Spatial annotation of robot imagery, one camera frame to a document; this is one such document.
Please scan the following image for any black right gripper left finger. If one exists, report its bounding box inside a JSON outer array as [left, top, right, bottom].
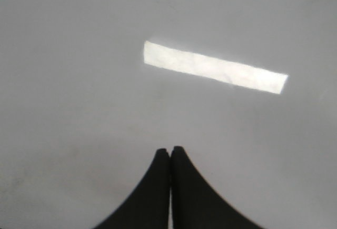
[[96, 148, 171, 229]]

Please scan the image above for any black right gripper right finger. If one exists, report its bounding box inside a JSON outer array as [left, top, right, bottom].
[[171, 146, 257, 228]]

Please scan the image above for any white whiteboard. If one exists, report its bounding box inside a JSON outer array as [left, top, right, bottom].
[[1, 0, 336, 228]]

